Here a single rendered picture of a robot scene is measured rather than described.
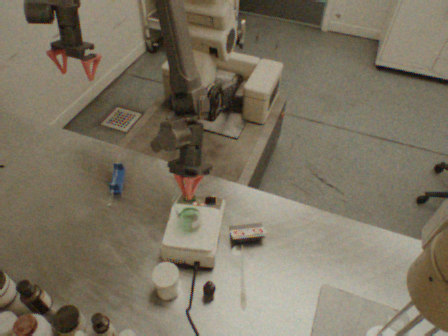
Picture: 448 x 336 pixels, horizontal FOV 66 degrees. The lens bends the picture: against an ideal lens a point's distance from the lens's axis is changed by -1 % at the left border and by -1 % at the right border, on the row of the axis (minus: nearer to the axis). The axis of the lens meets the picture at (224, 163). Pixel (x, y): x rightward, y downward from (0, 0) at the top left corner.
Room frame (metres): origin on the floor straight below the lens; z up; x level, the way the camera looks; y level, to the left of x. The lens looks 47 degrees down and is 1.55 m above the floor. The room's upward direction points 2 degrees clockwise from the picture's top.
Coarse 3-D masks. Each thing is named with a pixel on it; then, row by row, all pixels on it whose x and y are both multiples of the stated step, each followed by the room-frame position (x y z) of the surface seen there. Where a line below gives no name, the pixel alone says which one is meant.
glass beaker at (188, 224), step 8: (176, 200) 0.48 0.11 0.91; (184, 200) 0.49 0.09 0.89; (192, 200) 0.49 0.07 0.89; (200, 200) 0.48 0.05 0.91; (176, 208) 0.47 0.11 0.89; (200, 208) 0.45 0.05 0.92; (176, 216) 0.45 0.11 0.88; (184, 216) 0.43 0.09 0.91; (192, 216) 0.44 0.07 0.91; (200, 216) 0.45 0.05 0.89; (184, 224) 0.44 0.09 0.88; (192, 224) 0.44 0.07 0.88; (200, 224) 0.45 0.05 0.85; (184, 232) 0.44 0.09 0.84; (192, 232) 0.44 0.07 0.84
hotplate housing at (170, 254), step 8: (224, 200) 0.58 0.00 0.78; (224, 208) 0.56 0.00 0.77; (216, 232) 0.45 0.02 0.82; (216, 240) 0.43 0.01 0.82; (160, 248) 0.41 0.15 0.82; (168, 248) 0.40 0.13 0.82; (176, 248) 0.41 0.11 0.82; (216, 248) 0.41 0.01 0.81; (168, 256) 0.40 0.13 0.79; (176, 256) 0.40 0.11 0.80; (184, 256) 0.39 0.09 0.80; (192, 256) 0.39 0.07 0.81; (200, 256) 0.39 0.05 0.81; (208, 256) 0.39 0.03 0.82; (216, 256) 0.41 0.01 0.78; (192, 264) 0.39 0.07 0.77; (200, 264) 0.39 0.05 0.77; (208, 264) 0.39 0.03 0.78
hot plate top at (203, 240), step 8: (208, 208) 0.51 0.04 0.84; (208, 216) 0.49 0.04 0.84; (216, 216) 0.49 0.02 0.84; (168, 224) 0.46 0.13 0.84; (176, 224) 0.46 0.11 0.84; (208, 224) 0.46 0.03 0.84; (216, 224) 0.46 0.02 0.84; (168, 232) 0.44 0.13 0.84; (176, 232) 0.44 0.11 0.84; (200, 232) 0.44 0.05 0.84; (208, 232) 0.44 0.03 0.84; (168, 240) 0.42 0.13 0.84; (176, 240) 0.42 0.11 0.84; (184, 240) 0.42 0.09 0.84; (192, 240) 0.42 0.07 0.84; (200, 240) 0.42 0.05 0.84; (208, 240) 0.42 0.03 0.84; (184, 248) 0.40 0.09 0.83; (192, 248) 0.40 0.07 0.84; (200, 248) 0.40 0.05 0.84; (208, 248) 0.40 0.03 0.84
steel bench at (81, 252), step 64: (0, 128) 0.88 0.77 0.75; (0, 192) 0.61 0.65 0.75; (64, 192) 0.61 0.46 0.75; (128, 192) 0.62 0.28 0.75; (256, 192) 0.63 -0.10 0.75; (0, 256) 0.41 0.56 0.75; (64, 256) 0.41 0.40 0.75; (128, 256) 0.42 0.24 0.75; (256, 256) 0.43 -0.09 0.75; (320, 256) 0.43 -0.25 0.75; (384, 256) 0.44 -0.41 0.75; (128, 320) 0.26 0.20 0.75; (192, 320) 0.27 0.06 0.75; (256, 320) 0.27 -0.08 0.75
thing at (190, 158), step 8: (184, 152) 0.61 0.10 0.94; (192, 152) 0.60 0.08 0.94; (200, 152) 0.61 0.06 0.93; (176, 160) 0.62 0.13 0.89; (184, 160) 0.59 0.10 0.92; (192, 160) 0.59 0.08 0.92; (200, 160) 0.61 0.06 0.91; (184, 168) 0.58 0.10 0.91; (192, 168) 0.58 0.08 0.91; (200, 168) 0.58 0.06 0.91; (208, 168) 0.59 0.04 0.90
